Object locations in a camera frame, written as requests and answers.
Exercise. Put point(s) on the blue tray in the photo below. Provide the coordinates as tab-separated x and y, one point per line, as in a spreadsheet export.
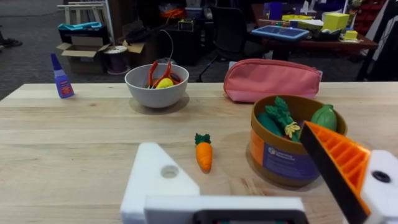
280	32

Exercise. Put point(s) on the orange toy carrot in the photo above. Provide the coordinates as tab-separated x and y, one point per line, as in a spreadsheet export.
204	155

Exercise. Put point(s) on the black office chair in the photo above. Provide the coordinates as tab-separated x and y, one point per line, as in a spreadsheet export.
230	34

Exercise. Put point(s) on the grey bowl with tools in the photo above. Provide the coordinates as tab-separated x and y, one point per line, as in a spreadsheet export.
155	95

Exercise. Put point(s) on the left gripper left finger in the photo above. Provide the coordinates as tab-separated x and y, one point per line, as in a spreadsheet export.
149	183

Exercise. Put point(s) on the open cardboard box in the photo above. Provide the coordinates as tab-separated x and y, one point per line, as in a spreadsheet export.
84	60

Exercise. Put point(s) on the large yellow box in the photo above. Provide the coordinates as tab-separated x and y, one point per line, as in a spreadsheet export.
335	21

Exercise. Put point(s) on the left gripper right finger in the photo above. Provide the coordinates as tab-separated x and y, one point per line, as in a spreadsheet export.
382	193

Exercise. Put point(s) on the blue glue bottle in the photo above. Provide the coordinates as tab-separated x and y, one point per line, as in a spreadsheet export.
63	87

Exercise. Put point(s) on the brown wooden desk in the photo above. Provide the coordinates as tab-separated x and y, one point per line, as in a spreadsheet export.
326	44

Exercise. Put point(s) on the brown toy tub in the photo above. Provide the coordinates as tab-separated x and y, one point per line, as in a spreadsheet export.
280	158

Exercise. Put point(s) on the small yellow box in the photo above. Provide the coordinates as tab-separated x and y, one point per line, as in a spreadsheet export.
350	35

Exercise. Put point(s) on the white frame rack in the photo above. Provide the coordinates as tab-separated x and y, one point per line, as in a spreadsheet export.
93	7

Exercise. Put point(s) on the pink zip bag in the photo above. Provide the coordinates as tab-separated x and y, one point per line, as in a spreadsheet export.
270	81

